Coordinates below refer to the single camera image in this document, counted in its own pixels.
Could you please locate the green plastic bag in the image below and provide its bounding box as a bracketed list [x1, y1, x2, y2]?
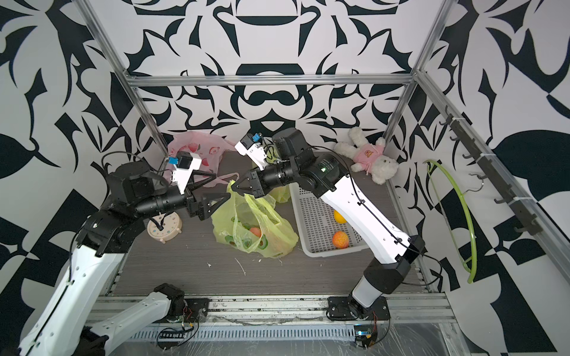
[266, 145, 291, 203]
[211, 180, 299, 258]

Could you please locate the white plastic basket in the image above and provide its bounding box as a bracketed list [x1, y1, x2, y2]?
[288, 183, 369, 258]

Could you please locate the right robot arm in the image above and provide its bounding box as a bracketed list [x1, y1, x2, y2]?
[232, 128, 425, 312]

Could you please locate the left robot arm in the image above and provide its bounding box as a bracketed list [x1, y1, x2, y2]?
[16, 161, 231, 355]

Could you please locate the pink plastic bag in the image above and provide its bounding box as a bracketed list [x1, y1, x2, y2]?
[167, 131, 239, 188]

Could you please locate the orange peach front right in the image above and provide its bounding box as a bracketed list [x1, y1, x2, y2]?
[332, 231, 350, 249]

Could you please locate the small round clock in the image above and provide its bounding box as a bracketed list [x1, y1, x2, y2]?
[146, 212, 183, 244]

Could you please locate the yellow orange fruit with leaf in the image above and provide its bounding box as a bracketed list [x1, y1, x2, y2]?
[333, 211, 347, 224]

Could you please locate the white plush bunny pink shirt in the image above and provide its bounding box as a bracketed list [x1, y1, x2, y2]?
[333, 127, 399, 185]

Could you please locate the green hoop hanger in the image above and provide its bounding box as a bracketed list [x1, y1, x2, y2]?
[424, 160, 478, 284]

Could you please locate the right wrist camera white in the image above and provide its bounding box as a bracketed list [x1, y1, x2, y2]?
[235, 133, 269, 171]

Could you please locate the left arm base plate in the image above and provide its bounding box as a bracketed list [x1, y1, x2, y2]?
[181, 298, 211, 323]

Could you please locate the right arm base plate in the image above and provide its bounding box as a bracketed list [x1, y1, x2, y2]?
[326, 296, 391, 321]

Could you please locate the black wall hook rack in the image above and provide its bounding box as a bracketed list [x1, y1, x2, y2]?
[442, 110, 543, 236]

